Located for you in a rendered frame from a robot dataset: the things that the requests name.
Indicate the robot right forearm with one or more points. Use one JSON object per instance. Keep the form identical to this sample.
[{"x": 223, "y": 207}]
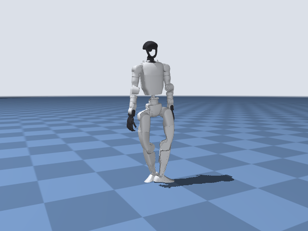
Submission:
[{"x": 133, "y": 102}]

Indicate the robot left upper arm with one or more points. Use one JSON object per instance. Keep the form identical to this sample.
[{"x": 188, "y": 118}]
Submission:
[{"x": 168, "y": 85}]

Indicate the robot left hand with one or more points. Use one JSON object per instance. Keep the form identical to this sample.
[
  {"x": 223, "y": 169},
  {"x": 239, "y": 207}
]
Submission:
[{"x": 172, "y": 108}]

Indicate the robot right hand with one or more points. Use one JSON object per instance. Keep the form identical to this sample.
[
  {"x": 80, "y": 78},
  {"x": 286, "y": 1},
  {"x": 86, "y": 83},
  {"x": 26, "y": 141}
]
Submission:
[{"x": 130, "y": 121}]

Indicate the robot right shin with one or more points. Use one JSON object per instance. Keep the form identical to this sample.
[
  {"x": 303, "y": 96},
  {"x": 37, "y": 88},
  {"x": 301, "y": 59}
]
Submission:
[{"x": 150, "y": 161}]

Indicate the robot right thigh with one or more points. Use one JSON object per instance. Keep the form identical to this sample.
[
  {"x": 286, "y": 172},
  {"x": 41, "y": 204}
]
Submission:
[{"x": 144, "y": 131}]

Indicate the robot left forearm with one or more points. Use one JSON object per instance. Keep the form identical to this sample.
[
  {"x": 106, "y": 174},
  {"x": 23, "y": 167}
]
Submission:
[{"x": 169, "y": 98}]

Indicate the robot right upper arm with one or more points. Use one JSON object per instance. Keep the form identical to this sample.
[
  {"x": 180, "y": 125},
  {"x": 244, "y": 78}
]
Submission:
[{"x": 136, "y": 70}]

